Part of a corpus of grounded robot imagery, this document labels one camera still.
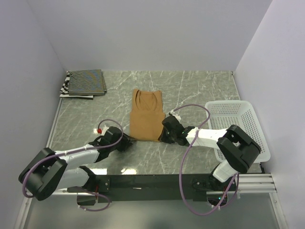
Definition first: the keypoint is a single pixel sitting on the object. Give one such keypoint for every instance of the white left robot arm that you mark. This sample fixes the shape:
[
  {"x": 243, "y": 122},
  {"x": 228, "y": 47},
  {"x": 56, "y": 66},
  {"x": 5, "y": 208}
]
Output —
[{"x": 52, "y": 170}]

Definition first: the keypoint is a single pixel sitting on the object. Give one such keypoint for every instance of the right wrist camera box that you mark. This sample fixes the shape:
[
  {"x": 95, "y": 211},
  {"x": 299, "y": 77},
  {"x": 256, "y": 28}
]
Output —
[{"x": 174, "y": 114}]

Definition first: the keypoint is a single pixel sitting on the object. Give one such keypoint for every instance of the tan brown tank top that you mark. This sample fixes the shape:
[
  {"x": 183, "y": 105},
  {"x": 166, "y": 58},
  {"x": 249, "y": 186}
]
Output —
[{"x": 146, "y": 115}]

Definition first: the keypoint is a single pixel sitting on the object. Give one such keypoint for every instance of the thin striped tank top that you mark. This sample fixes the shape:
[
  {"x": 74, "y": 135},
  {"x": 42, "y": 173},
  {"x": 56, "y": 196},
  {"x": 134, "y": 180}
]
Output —
[{"x": 86, "y": 82}]

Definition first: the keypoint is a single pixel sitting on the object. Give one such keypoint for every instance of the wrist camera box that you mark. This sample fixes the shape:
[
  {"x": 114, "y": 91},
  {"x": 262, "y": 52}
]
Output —
[
  {"x": 101, "y": 130},
  {"x": 174, "y": 114}
]

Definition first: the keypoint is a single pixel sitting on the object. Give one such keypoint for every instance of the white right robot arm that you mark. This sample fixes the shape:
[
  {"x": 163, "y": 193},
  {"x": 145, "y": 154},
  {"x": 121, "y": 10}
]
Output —
[{"x": 238, "y": 148}]

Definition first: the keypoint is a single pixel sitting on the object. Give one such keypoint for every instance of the aluminium frame rail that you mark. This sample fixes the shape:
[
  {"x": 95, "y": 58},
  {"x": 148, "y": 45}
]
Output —
[{"x": 248, "y": 183}]

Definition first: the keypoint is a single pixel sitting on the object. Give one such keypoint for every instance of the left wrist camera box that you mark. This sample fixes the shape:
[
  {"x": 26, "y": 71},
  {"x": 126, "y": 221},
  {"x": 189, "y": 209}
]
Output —
[{"x": 101, "y": 130}]

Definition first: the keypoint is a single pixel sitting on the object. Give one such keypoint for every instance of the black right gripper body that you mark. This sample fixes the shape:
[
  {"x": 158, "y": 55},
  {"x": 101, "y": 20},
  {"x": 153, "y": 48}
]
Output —
[{"x": 167, "y": 138}]

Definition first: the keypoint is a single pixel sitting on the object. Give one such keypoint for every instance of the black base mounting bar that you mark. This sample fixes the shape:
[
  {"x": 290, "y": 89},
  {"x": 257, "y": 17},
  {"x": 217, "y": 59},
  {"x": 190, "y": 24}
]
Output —
[{"x": 157, "y": 187}]

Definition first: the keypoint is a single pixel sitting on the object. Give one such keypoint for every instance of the wide striped tank top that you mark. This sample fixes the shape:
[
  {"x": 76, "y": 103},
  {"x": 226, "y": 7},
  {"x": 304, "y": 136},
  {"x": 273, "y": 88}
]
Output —
[{"x": 64, "y": 92}]

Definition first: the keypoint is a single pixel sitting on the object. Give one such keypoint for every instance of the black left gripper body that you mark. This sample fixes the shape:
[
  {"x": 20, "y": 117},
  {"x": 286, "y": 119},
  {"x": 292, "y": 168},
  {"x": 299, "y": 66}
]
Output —
[{"x": 123, "y": 145}]

